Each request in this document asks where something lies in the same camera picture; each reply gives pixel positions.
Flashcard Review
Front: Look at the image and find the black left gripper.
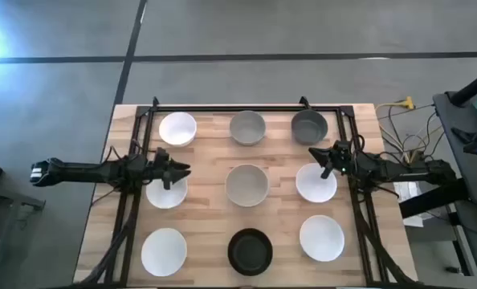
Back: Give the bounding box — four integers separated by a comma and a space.
142, 147, 193, 181

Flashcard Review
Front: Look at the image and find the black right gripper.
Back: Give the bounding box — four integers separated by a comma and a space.
308, 140, 356, 176

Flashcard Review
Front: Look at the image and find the white ceramic bowl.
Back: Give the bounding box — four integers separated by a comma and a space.
145, 176, 189, 210
158, 111, 198, 147
141, 227, 188, 278
299, 214, 346, 263
295, 162, 338, 204

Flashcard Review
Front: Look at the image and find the dark grey bowl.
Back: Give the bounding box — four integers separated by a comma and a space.
291, 109, 329, 146

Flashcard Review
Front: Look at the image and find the beige bowl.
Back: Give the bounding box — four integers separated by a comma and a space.
225, 163, 271, 208

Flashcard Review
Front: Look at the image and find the light grey bowl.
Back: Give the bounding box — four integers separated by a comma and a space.
229, 110, 267, 147

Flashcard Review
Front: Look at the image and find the black bowl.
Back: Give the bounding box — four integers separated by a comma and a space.
227, 227, 274, 277

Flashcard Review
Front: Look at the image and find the white paper sheet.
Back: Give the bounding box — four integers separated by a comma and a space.
393, 180, 424, 228

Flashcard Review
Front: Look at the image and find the black cart beam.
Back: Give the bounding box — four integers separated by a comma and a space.
398, 178, 471, 220

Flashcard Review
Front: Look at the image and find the grey cart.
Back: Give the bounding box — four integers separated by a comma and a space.
433, 91, 477, 289

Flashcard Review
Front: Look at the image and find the black pole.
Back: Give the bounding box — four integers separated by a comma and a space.
450, 66, 477, 108

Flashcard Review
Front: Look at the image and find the black floor cable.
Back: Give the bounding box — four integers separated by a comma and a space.
377, 103, 448, 161

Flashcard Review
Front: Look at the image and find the yellow cable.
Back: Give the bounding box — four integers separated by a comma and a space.
375, 102, 406, 140

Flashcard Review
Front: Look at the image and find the black aluminium frame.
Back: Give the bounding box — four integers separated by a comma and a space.
75, 96, 418, 288

